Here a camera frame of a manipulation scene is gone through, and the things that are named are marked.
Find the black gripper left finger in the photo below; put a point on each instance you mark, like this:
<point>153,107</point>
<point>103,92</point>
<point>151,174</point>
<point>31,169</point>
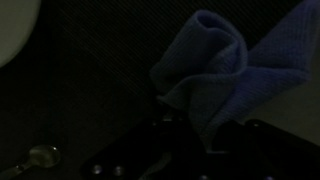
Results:
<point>146,146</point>

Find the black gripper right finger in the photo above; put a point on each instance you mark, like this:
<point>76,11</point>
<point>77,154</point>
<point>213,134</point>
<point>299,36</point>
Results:
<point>266,150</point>

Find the blue cloth towel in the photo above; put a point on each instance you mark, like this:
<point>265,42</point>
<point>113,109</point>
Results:
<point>220,76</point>

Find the dark woven placemat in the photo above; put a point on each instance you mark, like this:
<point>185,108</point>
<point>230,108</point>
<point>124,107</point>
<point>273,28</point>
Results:
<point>100,73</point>

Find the metal spoon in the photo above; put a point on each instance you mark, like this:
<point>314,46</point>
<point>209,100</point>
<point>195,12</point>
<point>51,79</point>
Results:
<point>44,155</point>

